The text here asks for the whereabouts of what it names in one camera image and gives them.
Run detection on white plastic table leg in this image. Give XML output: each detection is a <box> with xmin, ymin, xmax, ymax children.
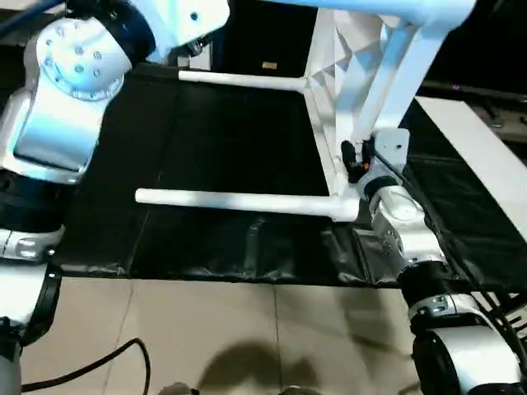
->
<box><xmin>134</xmin><ymin>188</ymin><xmax>358</xmax><ymax>224</ymax></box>
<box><xmin>178</xmin><ymin>69</ymin><xmax>309</xmax><ymax>95</ymax></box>
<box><xmin>283</xmin><ymin>0</ymin><xmax>481</xmax><ymax>32</ymax></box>

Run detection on white plastic table top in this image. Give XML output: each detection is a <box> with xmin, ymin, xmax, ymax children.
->
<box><xmin>304</xmin><ymin>0</ymin><xmax>481</xmax><ymax>225</ymax></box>

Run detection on black cabinet blue edge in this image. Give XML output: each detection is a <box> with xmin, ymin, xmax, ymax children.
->
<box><xmin>209</xmin><ymin>0</ymin><xmax>318</xmax><ymax>79</ymax></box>

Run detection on black mat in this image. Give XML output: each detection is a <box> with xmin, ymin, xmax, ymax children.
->
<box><xmin>53</xmin><ymin>61</ymin><xmax>527</xmax><ymax>289</ymax></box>

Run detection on white flat board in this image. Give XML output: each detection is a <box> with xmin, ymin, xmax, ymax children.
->
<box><xmin>411</xmin><ymin>96</ymin><xmax>527</xmax><ymax>239</ymax></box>

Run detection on black bar pink mark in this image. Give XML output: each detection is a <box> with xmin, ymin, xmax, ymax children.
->
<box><xmin>423</xmin><ymin>81</ymin><xmax>527</xmax><ymax>98</ymax></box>

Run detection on brown low sideboard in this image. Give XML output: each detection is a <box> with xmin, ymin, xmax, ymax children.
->
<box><xmin>473</xmin><ymin>94</ymin><xmax>527</xmax><ymax>137</ymax></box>

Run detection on brown round object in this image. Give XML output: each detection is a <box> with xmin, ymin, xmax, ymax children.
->
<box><xmin>160</xmin><ymin>381</ymin><xmax>198</xmax><ymax>395</ymax></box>

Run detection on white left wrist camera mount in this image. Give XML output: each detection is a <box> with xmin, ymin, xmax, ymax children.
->
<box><xmin>127</xmin><ymin>0</ymin><xmax>231</xmax><ymax>58</ymax></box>

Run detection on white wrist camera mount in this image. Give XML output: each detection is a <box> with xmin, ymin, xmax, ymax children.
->
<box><xmin>127</xmin><ymin>0</ymin><xmax>231</xmax><ymax>58</ymax></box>
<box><xmin>356</xmin><ymin>128</ymin><xmax>411</xmax><ymax>198</ymax></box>

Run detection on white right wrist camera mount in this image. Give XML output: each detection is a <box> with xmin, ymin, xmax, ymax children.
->
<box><xmin>356</xmin><ymin>128</ymin><xmax>411</xmax><ymax>198</ymax></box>

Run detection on black floor cable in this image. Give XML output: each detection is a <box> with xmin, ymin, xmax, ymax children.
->
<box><xmin>20</xmin><ymin>337</ymin><xmax>150</xmax><ymax>394</ymax></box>

